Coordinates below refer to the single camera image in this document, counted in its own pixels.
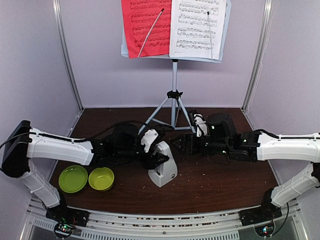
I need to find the right aluminium corner post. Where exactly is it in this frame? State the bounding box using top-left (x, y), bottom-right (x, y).
top-left (242, 0), bottom-right (274, 115)

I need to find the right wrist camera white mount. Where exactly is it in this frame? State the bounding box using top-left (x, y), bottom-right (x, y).
top-left (188, 109), bottom-right (208, 137)

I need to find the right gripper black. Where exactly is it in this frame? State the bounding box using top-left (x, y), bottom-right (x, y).
top-left (170, 133), bottom-right (231, 157)

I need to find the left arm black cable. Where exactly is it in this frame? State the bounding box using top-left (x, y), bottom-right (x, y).
top-left (0, 121), bottom-right (176, 161)

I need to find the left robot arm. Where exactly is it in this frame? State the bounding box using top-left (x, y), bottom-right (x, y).
top-left (0, 120), bottom-right (178, 223)

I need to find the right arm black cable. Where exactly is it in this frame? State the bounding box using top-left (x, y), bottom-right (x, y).
top-left (252, 128), bottom-right (320, 141)

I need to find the white perforated music stand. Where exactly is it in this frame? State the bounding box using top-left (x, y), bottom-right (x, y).
top-left (121, 0), bottom-right (231, 130)

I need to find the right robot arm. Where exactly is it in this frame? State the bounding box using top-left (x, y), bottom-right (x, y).
top-left (171, 111), bottom-right (320, 221)

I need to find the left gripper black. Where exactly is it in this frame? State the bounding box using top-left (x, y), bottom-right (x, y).
top-left (115, 141), bottom-right (170, 170)

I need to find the aluminium corner post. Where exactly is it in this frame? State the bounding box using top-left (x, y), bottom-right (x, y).
top-left (52, 0), bottom-right (84, 112)
top-left (242, 0), bottom-right (274, 115)

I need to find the left aluminium corner post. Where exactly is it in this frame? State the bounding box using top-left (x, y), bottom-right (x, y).
top-left (52, 0), bottom-right (84, 112)

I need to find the red sheet music page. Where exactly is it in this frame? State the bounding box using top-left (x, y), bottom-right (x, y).
top-left (121, 0), bottom-right (172, 59)

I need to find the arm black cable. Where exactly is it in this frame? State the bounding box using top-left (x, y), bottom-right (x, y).
top-left (0, 121), bottom-right (176, 161)
top-left (252, 128), bottom-right (320, 141)

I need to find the aluminium front rail frame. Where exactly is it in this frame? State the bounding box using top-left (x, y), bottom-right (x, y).
top-left (24, 197), bottom-right (301, 240)

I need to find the yellow-green bowl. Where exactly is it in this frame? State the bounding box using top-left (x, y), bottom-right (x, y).
top-left (88, 167), bottom-right (115, 192)

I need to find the white sheet music page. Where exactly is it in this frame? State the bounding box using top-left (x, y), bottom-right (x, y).
top-left (169, 0), bottom-right (227, 61)

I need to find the green plate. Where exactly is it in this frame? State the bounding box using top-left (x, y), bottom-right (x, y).
top-left (58, 165), bottom-right (88, 194)

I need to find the grey metronome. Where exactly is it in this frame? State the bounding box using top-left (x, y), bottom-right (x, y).
top-left (148, 141), bottom-right (178, 188)

